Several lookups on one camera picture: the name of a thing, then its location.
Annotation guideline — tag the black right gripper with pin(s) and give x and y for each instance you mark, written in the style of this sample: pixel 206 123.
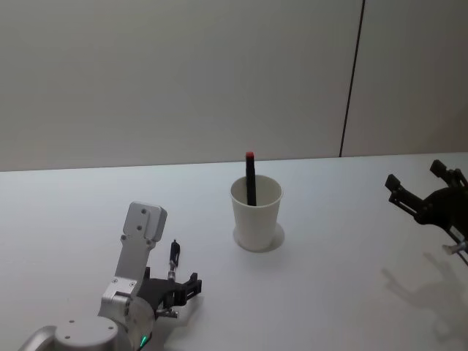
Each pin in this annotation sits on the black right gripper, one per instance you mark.
pixel 444 208

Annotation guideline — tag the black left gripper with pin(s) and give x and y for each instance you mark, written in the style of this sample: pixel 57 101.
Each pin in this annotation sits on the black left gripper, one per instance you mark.
pixel 159 290

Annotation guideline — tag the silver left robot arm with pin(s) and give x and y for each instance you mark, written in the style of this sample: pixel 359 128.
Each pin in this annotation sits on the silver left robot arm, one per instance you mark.
pixel 131 241

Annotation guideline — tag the small silver plug connector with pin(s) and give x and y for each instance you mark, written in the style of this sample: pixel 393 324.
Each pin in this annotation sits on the small silver plug connector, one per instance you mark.
pixel 167 313

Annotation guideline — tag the white paper cup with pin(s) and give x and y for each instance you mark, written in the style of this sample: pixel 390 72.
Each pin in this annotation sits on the white paper cup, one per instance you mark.
pixel 256 223

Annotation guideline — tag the black pen with red cap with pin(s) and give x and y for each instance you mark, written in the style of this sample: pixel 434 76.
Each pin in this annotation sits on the black pen with red cap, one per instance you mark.
pixel 251 179

